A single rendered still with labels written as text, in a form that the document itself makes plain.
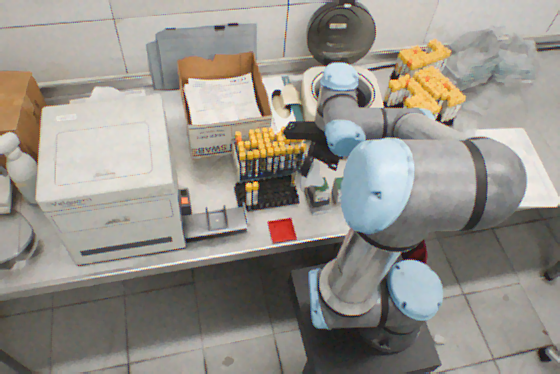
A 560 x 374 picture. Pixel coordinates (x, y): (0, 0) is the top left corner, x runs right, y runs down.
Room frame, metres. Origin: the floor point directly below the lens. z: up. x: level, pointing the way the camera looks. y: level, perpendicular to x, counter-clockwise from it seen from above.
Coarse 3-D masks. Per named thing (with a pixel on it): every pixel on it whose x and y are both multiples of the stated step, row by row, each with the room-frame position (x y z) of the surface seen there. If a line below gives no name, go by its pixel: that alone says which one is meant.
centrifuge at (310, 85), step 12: (312, 72) 1.19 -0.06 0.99; (360, 72) 1.22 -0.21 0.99; (312, 84) 1.13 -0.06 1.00; (360, 84) 1.18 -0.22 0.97; (372, 84) 1.16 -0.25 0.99; (300, 96) 1.15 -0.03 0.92; (312, 96) 1.08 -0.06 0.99; (372, 96) 1.11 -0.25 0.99; (312, 108) 1.03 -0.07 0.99; (312, 120) 1.01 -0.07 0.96
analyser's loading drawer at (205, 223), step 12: (192, 216) 0.66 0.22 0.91; (204, 216) 0.66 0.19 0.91; (216, 216) 0.66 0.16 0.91; (228, 216) 0.67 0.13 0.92; (240, 216) 0.67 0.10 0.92; (192, 228) 0.62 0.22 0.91; (204, 228) 0.62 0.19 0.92; (216, 228) 0.62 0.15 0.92; (228, 228) 0.63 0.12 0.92; (240, 228) 0.64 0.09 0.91
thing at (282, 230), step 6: (270, 222) 0.69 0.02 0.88; (276, 222) 0.69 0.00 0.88; (282, 222) 0.69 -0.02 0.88; (288, 222) 0.69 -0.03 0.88; (270, 228) 0.67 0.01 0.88; (276, 228) 0.67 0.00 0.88; (282, 228) 0.67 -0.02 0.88; (288, 228) 0.68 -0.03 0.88; (270, 234) 0.65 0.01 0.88; (276, 234) 0.65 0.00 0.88; (282, 234) 0.65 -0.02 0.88; (288, 234) 0.66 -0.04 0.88; (294, 234) 0.66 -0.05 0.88; (276, 240) 0.63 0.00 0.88; (282, 240) 0.63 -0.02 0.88; (288, 240) 0.64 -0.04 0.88
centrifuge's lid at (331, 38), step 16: (336, 0) 1.29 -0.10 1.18; (352, 0) 1.28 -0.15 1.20; (320, 16) 1.30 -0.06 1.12; (336, 16) 1.33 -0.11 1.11; (352, 16) 1.33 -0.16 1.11; (368, 16) 1.31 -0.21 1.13; (320, 32) 1.30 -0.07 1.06; (336, 32) 1.32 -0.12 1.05; (352, 32) 1.32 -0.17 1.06; (368, 32) 1.31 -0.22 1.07; (320, 48) 1.29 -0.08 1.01; (336, 48) 1.30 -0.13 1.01; (352, 48) 1.30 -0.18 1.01; (368, 48) 1.27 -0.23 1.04
